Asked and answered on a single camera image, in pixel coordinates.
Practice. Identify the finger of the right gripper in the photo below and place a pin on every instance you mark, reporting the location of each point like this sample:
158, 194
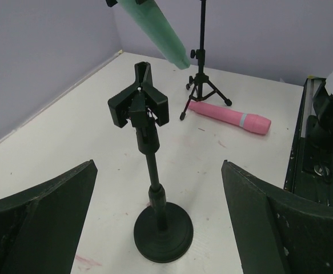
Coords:
140, 2
111, 3

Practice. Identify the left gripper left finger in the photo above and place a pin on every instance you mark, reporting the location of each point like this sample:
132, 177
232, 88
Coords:
40, 227

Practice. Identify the teal toy microphone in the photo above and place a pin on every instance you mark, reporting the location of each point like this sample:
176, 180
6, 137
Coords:
154, 24

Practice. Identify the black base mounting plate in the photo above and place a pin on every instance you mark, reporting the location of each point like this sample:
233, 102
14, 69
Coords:
310, 167

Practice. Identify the pink toy microphone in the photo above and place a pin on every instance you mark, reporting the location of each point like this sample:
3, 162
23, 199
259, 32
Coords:
249, 122

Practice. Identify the black tripod microphone stand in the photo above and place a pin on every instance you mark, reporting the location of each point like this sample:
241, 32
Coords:
196, 82

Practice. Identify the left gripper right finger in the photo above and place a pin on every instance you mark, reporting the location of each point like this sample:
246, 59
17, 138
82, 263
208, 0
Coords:
277, 231

